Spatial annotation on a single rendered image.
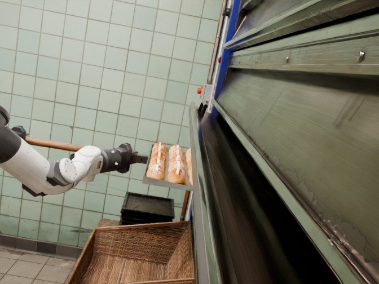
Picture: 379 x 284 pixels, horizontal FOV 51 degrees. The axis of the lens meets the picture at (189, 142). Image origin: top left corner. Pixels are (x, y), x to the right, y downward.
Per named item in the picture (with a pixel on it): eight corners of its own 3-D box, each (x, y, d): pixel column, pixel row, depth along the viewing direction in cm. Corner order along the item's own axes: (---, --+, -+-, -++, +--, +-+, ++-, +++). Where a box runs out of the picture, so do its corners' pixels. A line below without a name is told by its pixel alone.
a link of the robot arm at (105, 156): (115, 154, 147) (93, 157, 138) (109, 180, 150) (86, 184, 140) (95, 142, 153) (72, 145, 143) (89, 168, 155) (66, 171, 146)
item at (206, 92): (210, 100, 257) (213, 85, 255) (211, 101, 247) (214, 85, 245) (199, 98, 257) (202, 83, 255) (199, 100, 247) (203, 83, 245)
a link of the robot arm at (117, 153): (119, 140, 162) (98, 141, 152) (137, 146, 157) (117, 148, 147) (115, 169, 164) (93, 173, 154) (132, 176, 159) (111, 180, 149)
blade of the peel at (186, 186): (141, 183, 138) (142, 176, 137) (150, 149, 191) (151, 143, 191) (242, 199, 140) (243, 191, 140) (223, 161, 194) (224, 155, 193)
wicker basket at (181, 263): (182, 269, 204) (192, 219, 199) (184, 345, 149) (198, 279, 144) (89, 253, 201) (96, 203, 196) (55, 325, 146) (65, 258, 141)
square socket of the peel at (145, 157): (124, 161, 162) (126, 153, 161) (126, 159, 166) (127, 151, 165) (146, 164, 163) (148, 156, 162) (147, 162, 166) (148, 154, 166)
